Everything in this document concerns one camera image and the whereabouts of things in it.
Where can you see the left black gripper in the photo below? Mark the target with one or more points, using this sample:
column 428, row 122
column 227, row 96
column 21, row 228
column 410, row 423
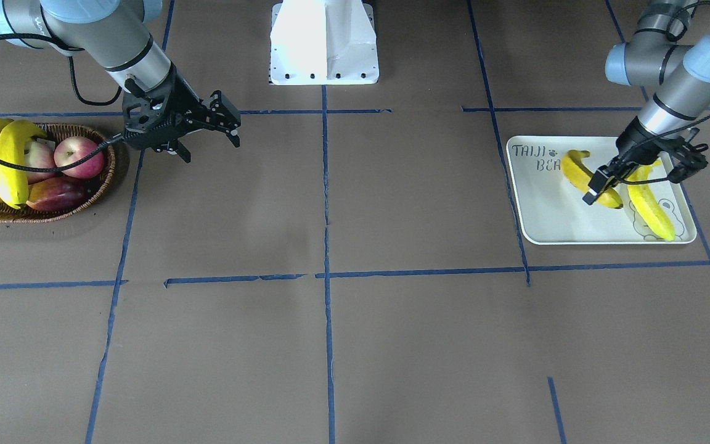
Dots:
column 630, row 146

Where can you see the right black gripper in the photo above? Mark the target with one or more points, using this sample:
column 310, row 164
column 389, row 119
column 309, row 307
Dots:
column 187, row 100

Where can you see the yellow banana short end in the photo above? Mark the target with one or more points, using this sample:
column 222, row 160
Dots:
column 579, row 176

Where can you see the yellow plastic banana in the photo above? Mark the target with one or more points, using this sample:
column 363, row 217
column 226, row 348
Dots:
column 647, row 206

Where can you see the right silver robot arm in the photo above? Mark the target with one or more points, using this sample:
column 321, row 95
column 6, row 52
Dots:
column 114, row 33

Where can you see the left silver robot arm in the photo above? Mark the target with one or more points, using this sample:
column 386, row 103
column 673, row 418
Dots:
column 680, row 75

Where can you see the brown wicker basket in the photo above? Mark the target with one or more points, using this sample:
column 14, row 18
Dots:
column 95, row 188

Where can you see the white bear tray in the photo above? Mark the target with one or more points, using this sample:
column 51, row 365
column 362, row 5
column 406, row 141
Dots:
column 551, row 210

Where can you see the dark red apple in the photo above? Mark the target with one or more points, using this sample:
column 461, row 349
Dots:
column 57, row 194

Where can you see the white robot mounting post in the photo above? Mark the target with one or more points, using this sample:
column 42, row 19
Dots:
column 323, row 43

